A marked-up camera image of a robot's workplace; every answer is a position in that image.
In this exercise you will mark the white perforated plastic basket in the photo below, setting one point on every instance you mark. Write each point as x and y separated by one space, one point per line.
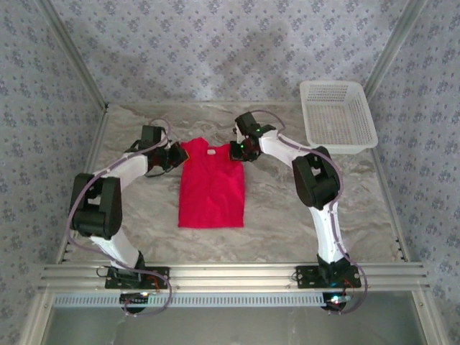
334 118

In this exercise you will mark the aluminium mounting rail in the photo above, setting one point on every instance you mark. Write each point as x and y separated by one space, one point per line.
233 276

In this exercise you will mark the grey metal panel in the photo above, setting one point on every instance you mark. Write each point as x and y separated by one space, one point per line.
233 327

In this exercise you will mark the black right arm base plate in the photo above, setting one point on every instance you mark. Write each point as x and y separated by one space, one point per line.
305 282

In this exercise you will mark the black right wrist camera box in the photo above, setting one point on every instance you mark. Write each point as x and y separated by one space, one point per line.
246 124

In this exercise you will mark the aluminium table side rail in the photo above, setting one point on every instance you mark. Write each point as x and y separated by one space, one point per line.
88 158
390 201

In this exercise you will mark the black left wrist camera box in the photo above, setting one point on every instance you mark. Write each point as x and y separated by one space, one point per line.
150 136

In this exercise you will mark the black electronics board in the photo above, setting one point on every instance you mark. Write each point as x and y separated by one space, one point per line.
336 302
134 300

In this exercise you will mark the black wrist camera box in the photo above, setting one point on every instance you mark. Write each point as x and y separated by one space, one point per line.
150 136
246 124

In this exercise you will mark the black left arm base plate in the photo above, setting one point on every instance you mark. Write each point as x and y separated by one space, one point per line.
109 284

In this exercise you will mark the red t-shirt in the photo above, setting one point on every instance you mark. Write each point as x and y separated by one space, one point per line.
212 194

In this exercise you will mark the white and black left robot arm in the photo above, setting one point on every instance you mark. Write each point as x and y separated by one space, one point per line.
125 165

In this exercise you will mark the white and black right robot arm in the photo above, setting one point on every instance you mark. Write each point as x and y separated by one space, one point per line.
280 143

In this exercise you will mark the aluminium frame post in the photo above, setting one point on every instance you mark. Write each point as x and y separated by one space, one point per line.
390 54
77 57

